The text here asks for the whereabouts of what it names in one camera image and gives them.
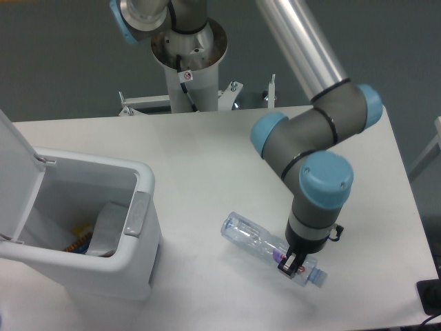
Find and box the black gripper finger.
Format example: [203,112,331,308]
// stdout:
[278,254,307,278]

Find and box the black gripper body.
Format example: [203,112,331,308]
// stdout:
[285,224,327,255]

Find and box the white frame leg right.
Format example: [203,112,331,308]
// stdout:
[408,117,440,182]

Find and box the yellow wrapper in bin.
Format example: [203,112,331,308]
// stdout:
[72,223,94,239]

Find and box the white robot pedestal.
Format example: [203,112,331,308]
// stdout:
[151,19,228,114]

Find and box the colourful snack wrapper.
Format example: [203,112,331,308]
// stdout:
[63,232,92,254]

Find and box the white trash can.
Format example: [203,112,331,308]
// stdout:
[1,148,161,301]

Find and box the black device at edge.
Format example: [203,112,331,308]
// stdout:
[416,279,440,315]

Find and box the clear plastic water bottle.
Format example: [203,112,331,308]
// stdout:
[220,212,327,288]

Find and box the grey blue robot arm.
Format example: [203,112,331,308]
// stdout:
[110,1,382,277]

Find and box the white trash can lid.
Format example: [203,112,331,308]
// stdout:
[1,113,45,240]

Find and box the black cable on pedestal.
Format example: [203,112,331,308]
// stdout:
[174,54,201,113]

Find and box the white paper envelope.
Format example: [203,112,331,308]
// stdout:
[85,202,128,257]

